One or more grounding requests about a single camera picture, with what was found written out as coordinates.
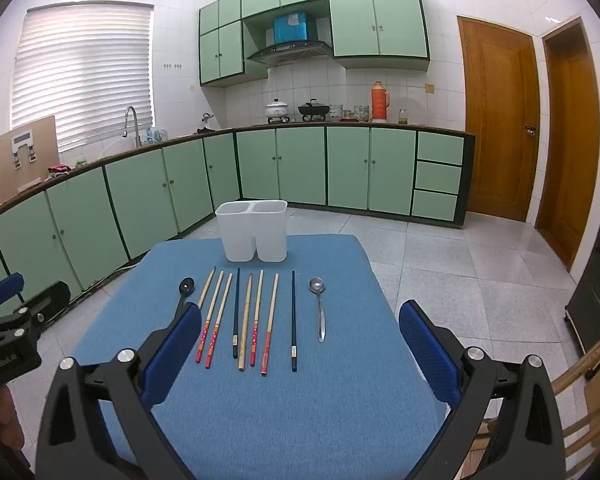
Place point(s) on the blue box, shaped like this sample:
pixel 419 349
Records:
pixel 294 27

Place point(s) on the green wall cabinets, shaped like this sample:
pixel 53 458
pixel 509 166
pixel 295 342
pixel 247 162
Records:
pixel 380 25

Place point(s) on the plain wooden door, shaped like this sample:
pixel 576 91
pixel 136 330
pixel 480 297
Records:
pixel 570 150

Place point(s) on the person's left hand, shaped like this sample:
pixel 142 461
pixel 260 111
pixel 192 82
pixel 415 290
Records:
pixel 7 420

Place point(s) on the silver metal spoon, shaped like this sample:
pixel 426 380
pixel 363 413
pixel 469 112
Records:
pixel 317 286

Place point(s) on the red cloth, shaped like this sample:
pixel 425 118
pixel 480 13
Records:
pixel 60 168

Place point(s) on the patterned jar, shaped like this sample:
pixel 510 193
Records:
pixel 361 113

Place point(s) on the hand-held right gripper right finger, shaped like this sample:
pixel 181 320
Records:
pixel 427 355

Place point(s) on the chrome kitchen faucet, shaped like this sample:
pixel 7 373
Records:
pixel 132 120

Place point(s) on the white holder on board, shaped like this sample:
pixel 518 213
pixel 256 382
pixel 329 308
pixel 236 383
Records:
pixel 22 140

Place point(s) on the cardboard box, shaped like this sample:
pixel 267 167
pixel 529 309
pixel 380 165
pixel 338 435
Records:
pixel 45 150

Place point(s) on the orange thermos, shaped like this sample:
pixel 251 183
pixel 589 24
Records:
pixel 380 102

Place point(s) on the range hood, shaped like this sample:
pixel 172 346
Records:
pixel 290 51

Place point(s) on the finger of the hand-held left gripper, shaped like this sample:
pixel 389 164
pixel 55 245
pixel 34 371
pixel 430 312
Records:
pixel 2 287
pixel 47 302

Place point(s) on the bottles by sink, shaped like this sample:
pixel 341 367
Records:
pixel 156 135

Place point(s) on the black spoon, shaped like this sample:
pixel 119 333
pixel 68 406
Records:
pixel 186 286

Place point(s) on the green drawer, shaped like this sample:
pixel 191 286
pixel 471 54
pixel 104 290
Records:
pixel 434 205
pixel 437 177
pixel 440 147

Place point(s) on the white window blind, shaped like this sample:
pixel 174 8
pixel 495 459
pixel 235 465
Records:
pixel 80 75

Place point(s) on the wooden chair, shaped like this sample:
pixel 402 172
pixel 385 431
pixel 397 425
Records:
pixel 575 377

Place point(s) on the white two-compartment utensil holder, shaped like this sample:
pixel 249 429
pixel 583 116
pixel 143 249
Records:
pixel 252 232

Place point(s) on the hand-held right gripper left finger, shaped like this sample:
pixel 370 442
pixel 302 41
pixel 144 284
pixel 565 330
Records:
pixel 172 355

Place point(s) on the plain bamboo chopstick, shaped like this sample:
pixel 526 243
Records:
pixel 245 322
pixel 207 286

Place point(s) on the glass jar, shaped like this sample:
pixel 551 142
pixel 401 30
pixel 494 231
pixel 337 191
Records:
pixel 403 117

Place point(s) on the black wok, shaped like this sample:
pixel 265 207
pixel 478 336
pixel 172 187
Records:
pixel 314 109

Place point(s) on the black cabinet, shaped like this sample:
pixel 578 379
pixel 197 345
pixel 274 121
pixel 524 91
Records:
pixel 597 290

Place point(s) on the white cooking pot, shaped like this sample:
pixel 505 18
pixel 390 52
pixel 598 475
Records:
pixel 278 110

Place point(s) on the blue table mat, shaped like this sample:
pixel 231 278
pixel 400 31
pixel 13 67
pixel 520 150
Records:
pixel 305 410

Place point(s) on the green base cabinets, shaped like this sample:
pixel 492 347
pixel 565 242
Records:
pixel 300 165

